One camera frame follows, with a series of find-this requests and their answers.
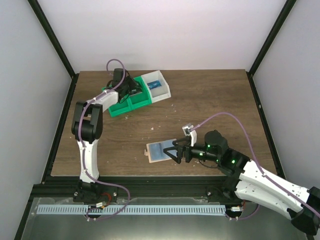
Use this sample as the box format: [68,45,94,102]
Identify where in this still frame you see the black VIP card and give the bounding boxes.
[129,84,143,96]

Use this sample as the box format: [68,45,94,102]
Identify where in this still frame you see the pink leather card holder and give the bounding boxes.
[144,138,176,163]

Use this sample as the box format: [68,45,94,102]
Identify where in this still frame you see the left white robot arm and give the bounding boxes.
[71,68,138,196]

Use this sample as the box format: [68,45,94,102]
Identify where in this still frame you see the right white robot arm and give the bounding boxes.
[163,130,320,236]

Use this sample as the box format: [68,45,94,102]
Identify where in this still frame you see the blue card in bin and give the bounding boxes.
[147,80,162,90]

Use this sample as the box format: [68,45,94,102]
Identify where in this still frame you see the middle green bin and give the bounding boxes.
[126,76,152,112]

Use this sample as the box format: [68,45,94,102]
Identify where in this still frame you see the green bin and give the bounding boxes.
[101,86,133,117]
[126,76,152,112]

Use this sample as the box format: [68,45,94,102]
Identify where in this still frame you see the left green bin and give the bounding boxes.
[101,86,133,117]

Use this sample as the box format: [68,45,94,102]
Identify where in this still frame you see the white bin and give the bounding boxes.
[141,70,171,103]

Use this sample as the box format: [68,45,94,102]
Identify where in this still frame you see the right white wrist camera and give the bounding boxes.
[182,123,198,147]

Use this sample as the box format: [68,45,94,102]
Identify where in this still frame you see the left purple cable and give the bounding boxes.
[78,59,131,222]

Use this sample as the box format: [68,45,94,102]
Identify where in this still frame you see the purple cable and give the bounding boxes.
[78,59,131,222]
[192,112,320,218]

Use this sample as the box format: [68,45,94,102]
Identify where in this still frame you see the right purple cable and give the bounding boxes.
[192,112,320,218]

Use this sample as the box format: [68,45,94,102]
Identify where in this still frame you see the light blue slotted cable duct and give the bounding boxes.
[36,204,226,216]

